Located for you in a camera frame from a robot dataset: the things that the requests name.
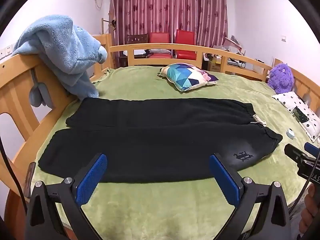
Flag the red chair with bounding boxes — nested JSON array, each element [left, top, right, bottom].
[[149, 32, 172, 60], [174, 29, 197, 60]]

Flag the white wall socket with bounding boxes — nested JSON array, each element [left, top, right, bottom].
[[0, 44, 13, 60]]

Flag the wooden bed frame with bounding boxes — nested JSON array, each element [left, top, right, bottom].
[[0, 34, 320, 205]]

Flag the red patterned curtain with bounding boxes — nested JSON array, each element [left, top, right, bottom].
[[109, 0, 228, 48]]

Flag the light blue plush blanket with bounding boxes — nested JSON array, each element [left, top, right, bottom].
[[12, 15, 108, 109]]

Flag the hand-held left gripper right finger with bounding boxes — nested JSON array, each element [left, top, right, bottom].
[[209, 153, 292, 240]]

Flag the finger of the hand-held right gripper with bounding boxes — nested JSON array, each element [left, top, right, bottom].
[[284, 144, 311, 166], [304, 142, 320, 156]]

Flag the dark wooden chair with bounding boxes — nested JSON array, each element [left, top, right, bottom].
[[127, 34, 148, 55]]

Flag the green fleece blanket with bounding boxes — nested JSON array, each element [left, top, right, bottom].
[[30, 65, 320, 240]]

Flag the geometric print pillow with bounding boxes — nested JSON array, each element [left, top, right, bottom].
[[157, 63, 219, 92]]

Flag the wooden coat stand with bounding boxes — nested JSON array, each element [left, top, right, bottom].
[[101, 17, 117, 68]]

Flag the person's grey trousers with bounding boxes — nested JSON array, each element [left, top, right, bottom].
[[289, 202, 304, 240]]

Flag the person's right hand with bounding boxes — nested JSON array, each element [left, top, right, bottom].
[[300, 184, 320, 233]]

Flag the braided gripper cable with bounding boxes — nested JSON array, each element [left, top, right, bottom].
[[290, 152, 320, 214]]

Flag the white floral pillow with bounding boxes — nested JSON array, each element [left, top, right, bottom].
[[272, 91, 320, 143]]

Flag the purple plush toy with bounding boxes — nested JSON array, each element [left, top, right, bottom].
[[267, 63, 294, 94]]

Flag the black cable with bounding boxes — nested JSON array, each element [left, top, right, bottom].
[[0, 135, 28, 214]]

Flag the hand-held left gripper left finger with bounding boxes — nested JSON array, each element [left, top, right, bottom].
[[25, 153, 108, 240]]

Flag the black pants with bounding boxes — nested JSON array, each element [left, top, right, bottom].
[[38, 97, 283, 183]]

